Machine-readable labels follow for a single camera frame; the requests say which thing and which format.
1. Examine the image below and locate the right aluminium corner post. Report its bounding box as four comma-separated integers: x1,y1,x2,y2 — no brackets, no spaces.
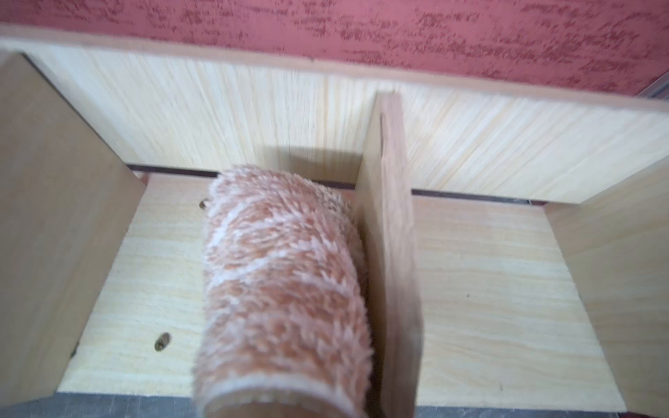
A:
638,72,669,101

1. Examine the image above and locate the beige striped fluffy cloth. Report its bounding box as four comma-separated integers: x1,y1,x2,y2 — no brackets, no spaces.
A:
193,165,373,417

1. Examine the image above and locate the light wooden bookshelf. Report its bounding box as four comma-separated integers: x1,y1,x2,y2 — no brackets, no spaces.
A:
1,24,668,416

